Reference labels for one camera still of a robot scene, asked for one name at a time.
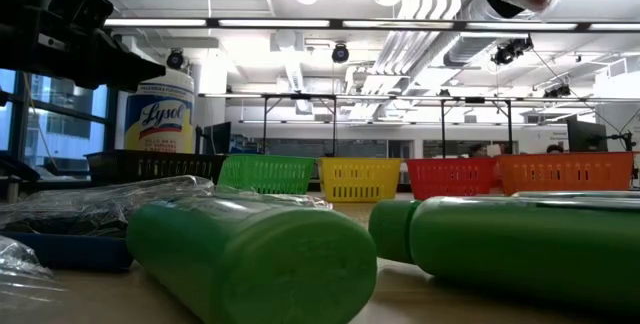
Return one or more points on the clear utensil packets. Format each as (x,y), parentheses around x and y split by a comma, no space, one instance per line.
(20,264)

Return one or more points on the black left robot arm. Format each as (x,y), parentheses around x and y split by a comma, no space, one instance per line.
(12,14)

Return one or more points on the green travel bottle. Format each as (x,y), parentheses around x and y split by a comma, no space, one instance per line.
(500,249)
(575,194)
(260,269)

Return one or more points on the Lysol wipes canister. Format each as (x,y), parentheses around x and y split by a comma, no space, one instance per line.
(160,114)

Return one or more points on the black plastic basket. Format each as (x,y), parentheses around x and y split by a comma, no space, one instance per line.
(150,166)

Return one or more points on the black computer monitor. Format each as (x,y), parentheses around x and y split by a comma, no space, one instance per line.
(217,139)
(585,136)

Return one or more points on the long ceiling light strip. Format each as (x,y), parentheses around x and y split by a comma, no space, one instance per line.
(275,23)

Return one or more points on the green plastic basket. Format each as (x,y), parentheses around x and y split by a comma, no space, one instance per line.
(267,174)

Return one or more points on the pinkish red plastic basket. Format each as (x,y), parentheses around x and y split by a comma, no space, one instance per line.
(450,176)

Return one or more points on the orange plastic basket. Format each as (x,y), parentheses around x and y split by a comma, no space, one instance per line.
(565,171)

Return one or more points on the bagged black comb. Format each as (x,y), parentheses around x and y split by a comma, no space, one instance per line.
(300,199)

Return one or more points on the yellow plastic basket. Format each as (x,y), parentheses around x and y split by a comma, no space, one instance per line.
(360,179)

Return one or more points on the black ceiling-mounted camera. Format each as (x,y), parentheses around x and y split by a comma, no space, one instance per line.
(510,50)
(557,91)
(175,59)
(340,53)

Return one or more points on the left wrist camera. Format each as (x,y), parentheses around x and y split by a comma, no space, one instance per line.
(87,4)

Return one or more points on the black metal frame stand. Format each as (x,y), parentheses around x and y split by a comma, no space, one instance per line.
(475,100)
(299,96)

